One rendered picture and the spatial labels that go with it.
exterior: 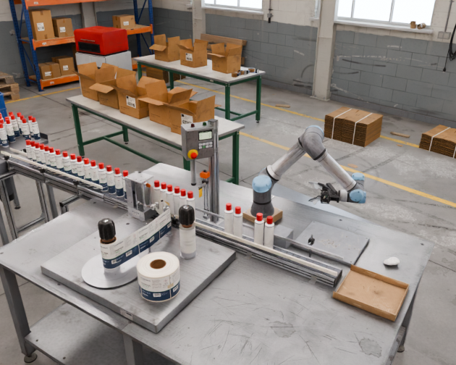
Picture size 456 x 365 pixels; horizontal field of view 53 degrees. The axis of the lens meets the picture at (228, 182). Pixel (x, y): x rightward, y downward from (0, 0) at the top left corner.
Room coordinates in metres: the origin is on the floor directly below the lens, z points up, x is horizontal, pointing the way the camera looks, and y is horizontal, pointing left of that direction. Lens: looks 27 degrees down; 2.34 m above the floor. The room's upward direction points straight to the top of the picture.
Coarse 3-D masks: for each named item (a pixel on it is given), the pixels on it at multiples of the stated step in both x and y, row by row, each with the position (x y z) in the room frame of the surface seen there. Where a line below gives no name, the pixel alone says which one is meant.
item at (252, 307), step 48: (240, 192) 2.83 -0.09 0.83; (48, 240) 2.23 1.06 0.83; (384, 240) 2.23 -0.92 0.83; (48, 288) 1.80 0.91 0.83; (240, 288) 1.80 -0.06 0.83; (288, 288) 1.80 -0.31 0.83; (336, 288) 1.80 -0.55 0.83; (144, 336) 1.48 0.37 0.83; (192, 336) 1.48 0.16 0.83; (240, 336) 1.48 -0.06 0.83; (288, 336) 1.48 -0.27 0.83; (336, 336) 1.48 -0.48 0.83; (384, 336) 1.48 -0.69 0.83
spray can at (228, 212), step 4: (228, 204) 2.21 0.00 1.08; (228, 208) 2.20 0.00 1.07; (224, 212) 2.20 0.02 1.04; (228, 212) 2.19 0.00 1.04; (232, 212) 2.20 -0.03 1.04; (224, 216) 2.21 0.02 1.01; (228, 216) 2.19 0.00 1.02; (232, 216) 2.20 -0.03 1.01; (224, 220) 2.21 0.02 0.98; (228, 220) 2.19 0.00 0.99; (232, 220) 2.20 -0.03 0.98; (224, 224) 2.21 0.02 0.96; (228, 224) 2.19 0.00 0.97; (232, 224) 2.20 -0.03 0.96; (224, 228) 2.21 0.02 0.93; (228, 228) 2.19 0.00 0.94; (232, 228) 2.20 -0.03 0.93; (228, 232) 2.19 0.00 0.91; (232, 232) 2.20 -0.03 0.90
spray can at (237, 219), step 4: (236, 208) 2.17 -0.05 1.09; (240, 208) 2.17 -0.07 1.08; (236, 212) 2.17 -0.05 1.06; (240, 212) 2.17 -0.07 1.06; (236, 216) 2.16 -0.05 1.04; (240, 216) 2.16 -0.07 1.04; (236, 220) 2.16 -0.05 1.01; (240, 220) 2.16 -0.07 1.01; (236, 224) 2.16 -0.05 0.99; (240, 224) 2.16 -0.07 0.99; (236, 228) 2.16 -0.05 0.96; (240, 228) 2.16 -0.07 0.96; (236, 232) 2.16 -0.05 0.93; (240, 232) 2.16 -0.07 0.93; (240, 236) 2.16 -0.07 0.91
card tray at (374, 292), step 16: (352, 272) 1.92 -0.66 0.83; (368, 272) 1.89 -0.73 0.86; (352, 288) 1.79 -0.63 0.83; (368, 288) 1.79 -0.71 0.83; (384, 288) 1.79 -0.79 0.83; (400, 288) 1.79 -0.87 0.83; (352, 304) 1.68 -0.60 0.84; (368, 304) 1.64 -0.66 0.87; (384, 304) 1.68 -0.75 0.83; (400, 304) 1.64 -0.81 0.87
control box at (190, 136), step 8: (184, 128) 2.38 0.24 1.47; (192, 128) 2.38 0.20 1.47; (200, 128) 2.39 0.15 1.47; (208, 128) 2.40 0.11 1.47; (184, 136) 2.38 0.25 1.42; (192, 136) 2.36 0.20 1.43; (184, 144) 2.39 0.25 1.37; (192, 144) 2.36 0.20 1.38; (184, 152) 2.40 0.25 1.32; (192, 152) 2.36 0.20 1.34; (200, 152) 2.38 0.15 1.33; (208, 152) 2.40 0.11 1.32
